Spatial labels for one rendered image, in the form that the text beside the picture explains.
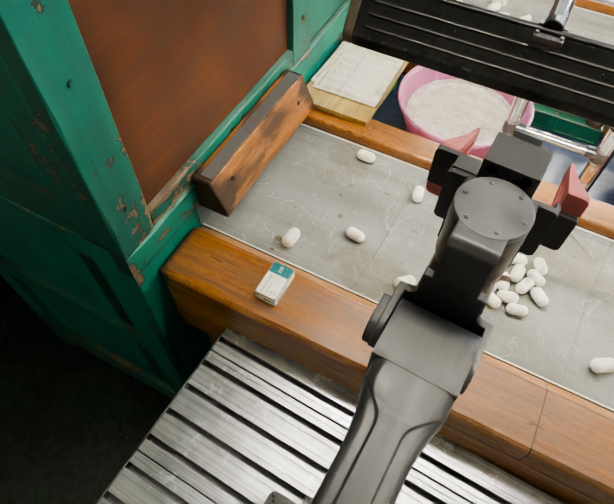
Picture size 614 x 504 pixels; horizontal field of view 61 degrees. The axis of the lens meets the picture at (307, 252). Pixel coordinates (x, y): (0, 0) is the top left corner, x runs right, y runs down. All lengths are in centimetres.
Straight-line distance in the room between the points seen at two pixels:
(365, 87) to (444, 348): 77
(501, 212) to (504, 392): 43
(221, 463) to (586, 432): 50
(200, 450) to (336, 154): 57
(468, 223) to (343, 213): 56
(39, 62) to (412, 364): 42
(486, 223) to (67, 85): 42
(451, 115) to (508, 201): 74
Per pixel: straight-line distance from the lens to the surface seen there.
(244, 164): 86
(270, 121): 91
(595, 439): 81
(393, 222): 91
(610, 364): 86
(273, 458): 80
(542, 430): 78
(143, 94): 70
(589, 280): 95
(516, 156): 42
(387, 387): 38
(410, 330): 40
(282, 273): 79
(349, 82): 110
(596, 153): 98
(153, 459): 83
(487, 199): 39
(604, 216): 101
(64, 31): 57
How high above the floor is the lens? 146
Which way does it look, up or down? 56 degrees down
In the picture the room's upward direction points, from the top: 1 degrees clockwise
